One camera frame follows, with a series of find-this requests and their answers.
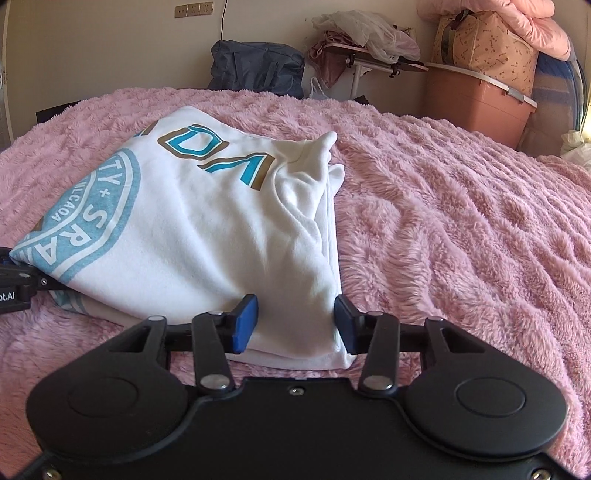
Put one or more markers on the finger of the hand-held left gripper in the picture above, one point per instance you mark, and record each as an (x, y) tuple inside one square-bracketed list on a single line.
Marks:
[(48, 282)]

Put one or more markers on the pink quilt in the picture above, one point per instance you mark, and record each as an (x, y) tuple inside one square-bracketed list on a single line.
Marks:
[(531, 18)]

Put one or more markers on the pink plastic storage box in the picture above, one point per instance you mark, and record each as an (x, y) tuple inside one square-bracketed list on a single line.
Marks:
[(475, 108)]

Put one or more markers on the pink fluffy blanket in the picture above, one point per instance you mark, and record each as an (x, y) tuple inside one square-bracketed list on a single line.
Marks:
[(461, 230)]

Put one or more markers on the small folding table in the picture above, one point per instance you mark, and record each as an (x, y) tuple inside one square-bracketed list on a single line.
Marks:
[(369, 57)]

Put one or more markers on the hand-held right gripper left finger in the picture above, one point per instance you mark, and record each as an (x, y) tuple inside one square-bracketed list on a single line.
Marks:
[(244, 323)]

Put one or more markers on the white printed t-shirt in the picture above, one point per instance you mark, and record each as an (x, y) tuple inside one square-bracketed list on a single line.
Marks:
[(184, 230)]

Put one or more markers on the white crumpled cloth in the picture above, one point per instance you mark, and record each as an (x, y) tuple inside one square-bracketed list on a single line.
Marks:
[(577, 145)]

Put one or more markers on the beige wall socket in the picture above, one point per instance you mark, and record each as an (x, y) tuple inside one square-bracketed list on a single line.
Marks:
[(194, 9)]

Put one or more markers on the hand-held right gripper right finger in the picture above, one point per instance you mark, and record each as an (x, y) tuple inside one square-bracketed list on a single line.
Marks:
[(345, 330)]

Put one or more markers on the dark wooden bed frame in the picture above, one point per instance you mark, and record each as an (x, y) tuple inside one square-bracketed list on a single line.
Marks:
[(53, 110)]

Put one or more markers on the blue-grey fabric bag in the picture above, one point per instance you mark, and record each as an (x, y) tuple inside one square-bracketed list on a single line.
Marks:
[(254, 67)]

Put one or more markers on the pink cloth pile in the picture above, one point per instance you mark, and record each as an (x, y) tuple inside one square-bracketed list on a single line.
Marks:
[(325, 55)]

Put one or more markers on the beige patterned storage bag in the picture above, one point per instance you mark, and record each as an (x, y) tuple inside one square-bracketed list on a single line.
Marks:
[(489, 50)]

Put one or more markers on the pile of clothes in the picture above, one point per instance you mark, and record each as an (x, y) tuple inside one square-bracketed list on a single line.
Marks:
[(369, 32)]

